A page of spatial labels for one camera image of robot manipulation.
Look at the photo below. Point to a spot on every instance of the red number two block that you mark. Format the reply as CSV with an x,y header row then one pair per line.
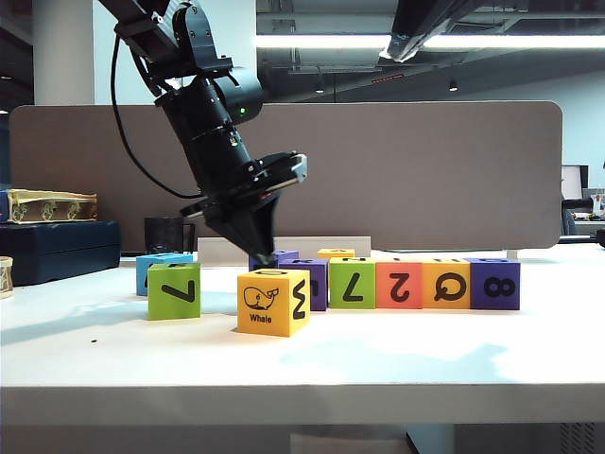
x,y
385,302

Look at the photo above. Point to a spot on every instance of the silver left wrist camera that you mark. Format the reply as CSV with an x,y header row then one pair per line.
x,y
293,165

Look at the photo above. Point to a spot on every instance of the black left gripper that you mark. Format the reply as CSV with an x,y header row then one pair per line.
x,y
227,205

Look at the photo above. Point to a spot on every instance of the yellow whale letter W block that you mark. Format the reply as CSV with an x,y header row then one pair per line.
x,y
264,328

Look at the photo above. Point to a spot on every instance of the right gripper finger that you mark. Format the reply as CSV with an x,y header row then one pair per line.
x,y
406,33
446,14

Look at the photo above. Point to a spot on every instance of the blue letter A block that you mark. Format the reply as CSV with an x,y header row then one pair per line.
x,y
142,279

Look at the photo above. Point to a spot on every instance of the purple giraffe number five block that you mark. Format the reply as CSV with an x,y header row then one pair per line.
x,y
319,305

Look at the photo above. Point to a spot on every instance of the green number seven block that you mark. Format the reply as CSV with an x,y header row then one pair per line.
x,y
338,302

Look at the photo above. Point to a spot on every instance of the black mug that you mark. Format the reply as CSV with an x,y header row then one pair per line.
x,y
163,236

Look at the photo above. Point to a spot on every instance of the green seven block duck print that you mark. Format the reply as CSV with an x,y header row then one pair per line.
x,y
175,309

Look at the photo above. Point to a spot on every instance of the beige carved cup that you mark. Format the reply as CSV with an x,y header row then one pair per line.
x,y
5,279

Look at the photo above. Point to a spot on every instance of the white round pillar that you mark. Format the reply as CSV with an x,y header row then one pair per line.
x,y
63,52

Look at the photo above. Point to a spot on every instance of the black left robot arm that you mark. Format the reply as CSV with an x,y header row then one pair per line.
x,y
208,123

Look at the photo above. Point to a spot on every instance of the red ceiling sign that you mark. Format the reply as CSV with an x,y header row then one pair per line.
x,y
387,79

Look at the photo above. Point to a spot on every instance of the white background monitor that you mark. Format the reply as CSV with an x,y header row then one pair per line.
x,y
572,183

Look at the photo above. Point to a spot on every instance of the purple foam block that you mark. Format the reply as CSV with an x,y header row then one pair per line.
x,y
289,254

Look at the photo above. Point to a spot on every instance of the purple number eight block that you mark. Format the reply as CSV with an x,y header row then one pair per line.
x,y
477,302

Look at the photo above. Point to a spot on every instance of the dark blue case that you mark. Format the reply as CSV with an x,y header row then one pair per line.
x,y
57,250

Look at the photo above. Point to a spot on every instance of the grey desk divider panel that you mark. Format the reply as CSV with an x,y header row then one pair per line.
x,y
402,179

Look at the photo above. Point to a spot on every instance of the yellow foam block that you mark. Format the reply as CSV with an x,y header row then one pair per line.
x,y
325,255

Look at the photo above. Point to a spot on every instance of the gold ornate box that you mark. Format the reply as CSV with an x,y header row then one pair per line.
x,y
52,208

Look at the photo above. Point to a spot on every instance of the yellow letter Q block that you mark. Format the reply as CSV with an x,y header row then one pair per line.
x,y
430,302

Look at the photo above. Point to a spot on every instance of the small blue box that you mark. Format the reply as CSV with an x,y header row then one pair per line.
x,y
4,208

